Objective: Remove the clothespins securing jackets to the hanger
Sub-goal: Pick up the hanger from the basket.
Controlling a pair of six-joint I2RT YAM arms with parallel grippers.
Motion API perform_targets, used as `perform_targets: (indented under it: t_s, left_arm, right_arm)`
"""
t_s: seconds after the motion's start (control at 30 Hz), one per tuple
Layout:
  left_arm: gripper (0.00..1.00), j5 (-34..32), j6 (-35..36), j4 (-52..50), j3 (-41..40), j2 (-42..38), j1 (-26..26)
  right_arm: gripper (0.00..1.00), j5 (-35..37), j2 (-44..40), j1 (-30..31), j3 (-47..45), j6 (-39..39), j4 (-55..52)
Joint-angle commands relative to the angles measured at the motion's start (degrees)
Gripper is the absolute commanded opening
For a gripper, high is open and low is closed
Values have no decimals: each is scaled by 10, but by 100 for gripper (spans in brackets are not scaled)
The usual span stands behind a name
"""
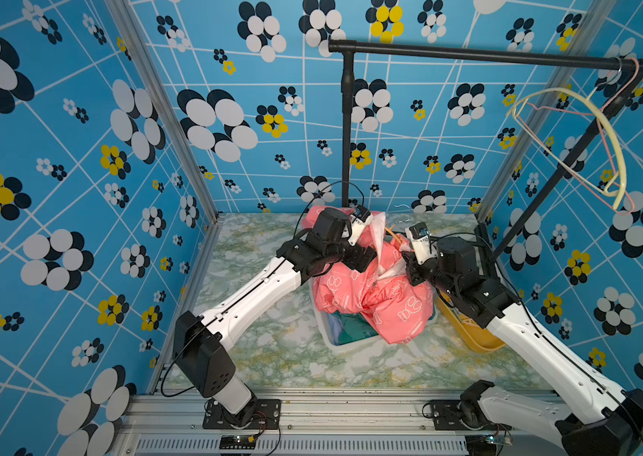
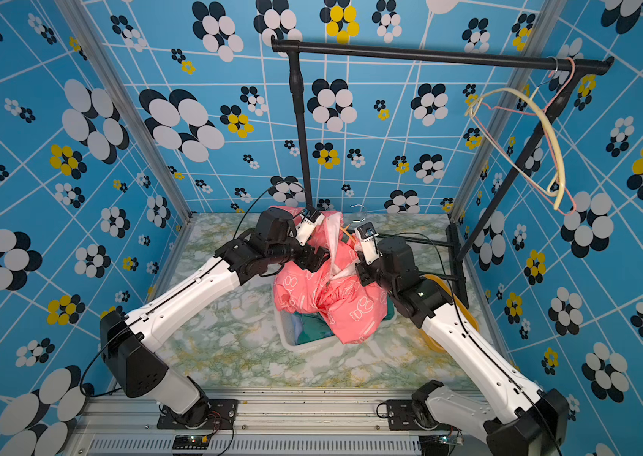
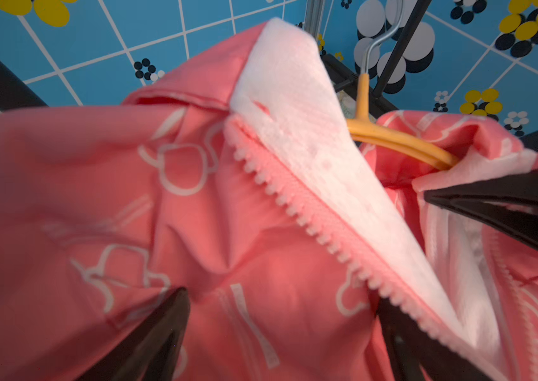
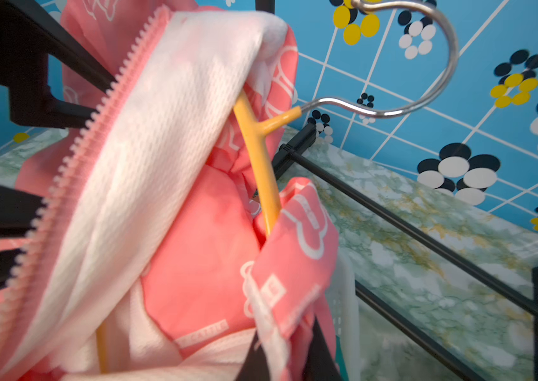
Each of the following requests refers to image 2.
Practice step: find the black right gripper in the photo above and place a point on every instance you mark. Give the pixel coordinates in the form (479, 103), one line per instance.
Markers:
(365, 277)

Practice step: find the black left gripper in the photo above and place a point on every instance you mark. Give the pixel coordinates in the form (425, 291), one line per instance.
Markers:
(307, 260)

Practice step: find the pink jacket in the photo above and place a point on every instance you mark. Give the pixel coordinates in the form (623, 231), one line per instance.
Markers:
(353, 312)

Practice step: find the green jacket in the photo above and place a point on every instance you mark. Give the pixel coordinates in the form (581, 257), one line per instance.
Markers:
(309, 327)

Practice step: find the white hanger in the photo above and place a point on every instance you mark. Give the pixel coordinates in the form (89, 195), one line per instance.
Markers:
(538, 142)

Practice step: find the pink clothes hanger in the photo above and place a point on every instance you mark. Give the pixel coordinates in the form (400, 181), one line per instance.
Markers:
(543, 137)

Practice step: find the wooden hanger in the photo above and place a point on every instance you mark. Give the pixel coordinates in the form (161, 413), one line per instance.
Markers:
(355, 218)

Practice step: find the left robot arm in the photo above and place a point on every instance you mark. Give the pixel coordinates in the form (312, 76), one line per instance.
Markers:
(129, 343)

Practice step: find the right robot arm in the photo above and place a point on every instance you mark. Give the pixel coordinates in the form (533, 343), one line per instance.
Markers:
(516, 416)

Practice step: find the white plastic basket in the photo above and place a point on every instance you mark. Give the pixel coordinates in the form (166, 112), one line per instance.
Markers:
(288, 324)

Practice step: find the black clothes rack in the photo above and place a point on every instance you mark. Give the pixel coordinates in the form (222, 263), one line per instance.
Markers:
(452, 56)

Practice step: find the small black electronics board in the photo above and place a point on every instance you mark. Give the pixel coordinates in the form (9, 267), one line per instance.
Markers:
(191, 442)

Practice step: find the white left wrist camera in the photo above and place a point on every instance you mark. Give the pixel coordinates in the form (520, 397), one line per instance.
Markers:
(310, 219)

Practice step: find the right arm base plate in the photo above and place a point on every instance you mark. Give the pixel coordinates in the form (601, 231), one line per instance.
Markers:
(408, 415)

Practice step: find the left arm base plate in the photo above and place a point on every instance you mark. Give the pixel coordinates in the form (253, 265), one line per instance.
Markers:
(212, 414)

